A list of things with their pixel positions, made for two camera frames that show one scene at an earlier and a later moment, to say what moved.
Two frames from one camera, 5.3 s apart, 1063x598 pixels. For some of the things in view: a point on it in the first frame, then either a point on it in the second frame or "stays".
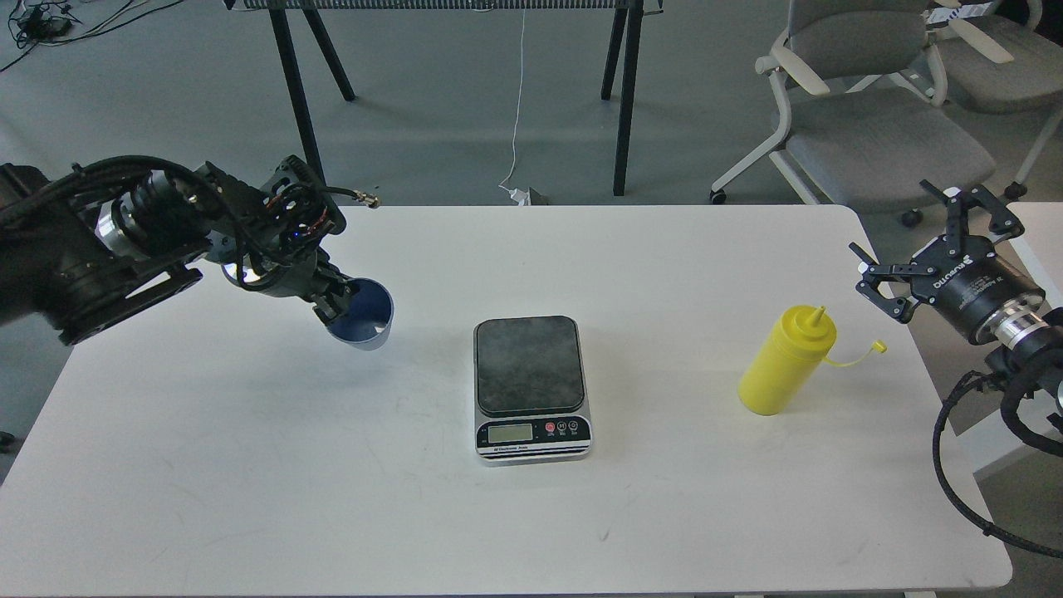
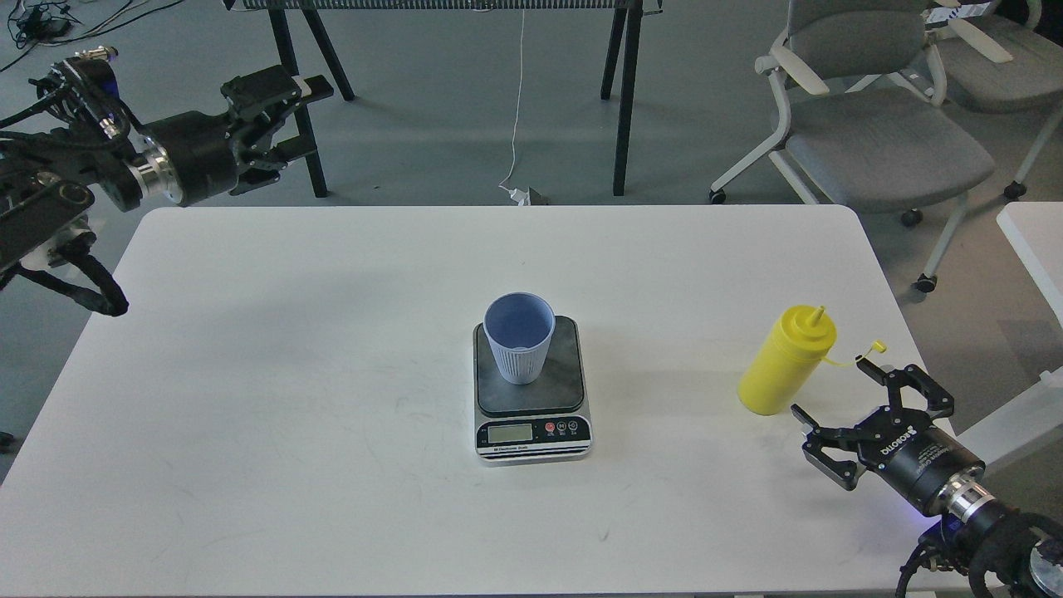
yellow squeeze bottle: x=789 y=359 stays
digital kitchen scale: x=530 y=395 stays
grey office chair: x=864 y=121 stays
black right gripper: x=967 y=286 -> x=905 y=453
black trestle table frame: x=627 y=27 stays
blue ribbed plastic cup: x=365 y=323 -> x=519 y=325
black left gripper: x=267 y=236 -> x=191 y=158
